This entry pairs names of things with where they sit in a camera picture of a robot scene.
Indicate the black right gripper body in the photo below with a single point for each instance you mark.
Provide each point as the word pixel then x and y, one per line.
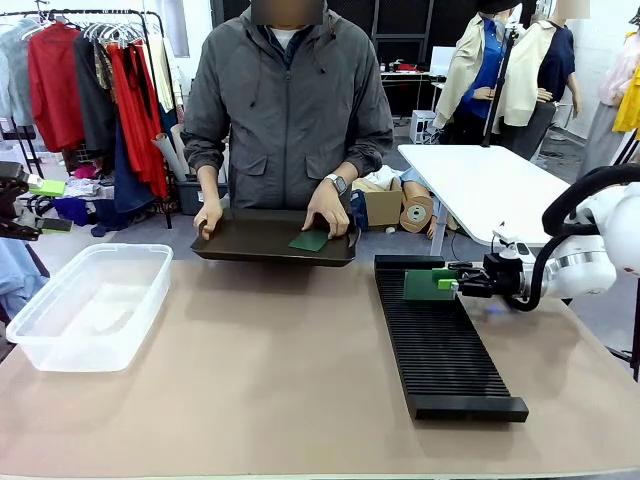
pixel 502 277

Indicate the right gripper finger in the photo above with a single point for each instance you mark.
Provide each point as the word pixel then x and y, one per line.
pixel 467 271
pixel 472 289

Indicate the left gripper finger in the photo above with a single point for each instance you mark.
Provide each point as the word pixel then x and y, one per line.
pixel 15 185
pixel 20 229

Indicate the green PCB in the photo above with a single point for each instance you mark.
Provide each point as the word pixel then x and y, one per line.
pixel 420 287
pixel 307 241

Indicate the black serving tray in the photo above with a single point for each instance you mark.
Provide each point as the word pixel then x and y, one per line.
pixel 250 245

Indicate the person left forearm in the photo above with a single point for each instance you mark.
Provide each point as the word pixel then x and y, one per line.
pixel 360 155

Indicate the person left hand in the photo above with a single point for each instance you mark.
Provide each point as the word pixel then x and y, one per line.
pixel 327 215

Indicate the person right hand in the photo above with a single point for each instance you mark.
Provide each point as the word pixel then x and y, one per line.
pixel 210 217

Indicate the light blue cloth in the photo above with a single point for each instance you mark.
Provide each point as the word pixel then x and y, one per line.
pixel 20 280

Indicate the purple cloth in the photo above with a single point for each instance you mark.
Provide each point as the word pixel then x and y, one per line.
pixel 72 210

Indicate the wooden mannequin torso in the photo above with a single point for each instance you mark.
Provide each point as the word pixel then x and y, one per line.
pixel 417 212

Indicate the white table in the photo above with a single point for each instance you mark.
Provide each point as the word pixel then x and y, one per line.
pixel 485 185

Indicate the black slotted PCB rack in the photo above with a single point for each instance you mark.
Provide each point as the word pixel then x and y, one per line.
pixel 450 380

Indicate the open cardboard box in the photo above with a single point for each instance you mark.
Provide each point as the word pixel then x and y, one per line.
pixel 382 207

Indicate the clear plastic storage box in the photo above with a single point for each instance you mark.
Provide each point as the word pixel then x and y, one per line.
pixel 90 310

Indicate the red hanging jacket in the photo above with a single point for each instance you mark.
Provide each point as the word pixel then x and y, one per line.
pixel 55 85

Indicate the light grey hanging hoodie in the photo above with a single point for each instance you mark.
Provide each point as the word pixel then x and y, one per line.
pixel 15 70

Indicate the blue denim hanging garment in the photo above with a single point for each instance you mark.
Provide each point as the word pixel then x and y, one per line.
pixel 130 175

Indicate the dark grey hanging garment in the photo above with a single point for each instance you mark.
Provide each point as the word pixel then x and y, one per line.
pixel 95 95

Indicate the red hanging dress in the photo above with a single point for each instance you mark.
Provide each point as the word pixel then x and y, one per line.
pixel 137 115

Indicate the silver wristwatch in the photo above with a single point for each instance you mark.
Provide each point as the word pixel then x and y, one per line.
pixel 337 184

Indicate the bundle of paper rolls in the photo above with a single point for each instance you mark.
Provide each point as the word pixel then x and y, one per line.
pixel 170 150

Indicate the grey storage bin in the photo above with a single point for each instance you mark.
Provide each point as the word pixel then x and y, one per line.
pixel 190 197

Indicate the mannequin with pink top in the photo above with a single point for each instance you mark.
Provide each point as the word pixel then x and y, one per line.
pixel 605 130

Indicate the black metal clothes rack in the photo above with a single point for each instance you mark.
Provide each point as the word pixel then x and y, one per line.
pixel 150 60

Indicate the cream hanging garment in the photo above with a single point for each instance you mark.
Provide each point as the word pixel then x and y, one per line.
pixel 162 70

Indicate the black tripod pole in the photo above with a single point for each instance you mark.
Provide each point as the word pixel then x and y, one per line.
pixel 500 85

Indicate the mannequin beige coat blue shirt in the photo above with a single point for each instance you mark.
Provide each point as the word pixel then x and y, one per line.
pixel 475 65

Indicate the mannequin cream and navy top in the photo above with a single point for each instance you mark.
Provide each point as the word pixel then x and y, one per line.
pixel 545 75

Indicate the yellow garment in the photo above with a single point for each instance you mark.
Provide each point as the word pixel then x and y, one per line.
pixel 630 100

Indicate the person grey jacket torso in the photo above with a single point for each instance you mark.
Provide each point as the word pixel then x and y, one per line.
pixel 290 110

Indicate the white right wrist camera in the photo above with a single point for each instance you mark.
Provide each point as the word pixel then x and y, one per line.
pixel 510 245

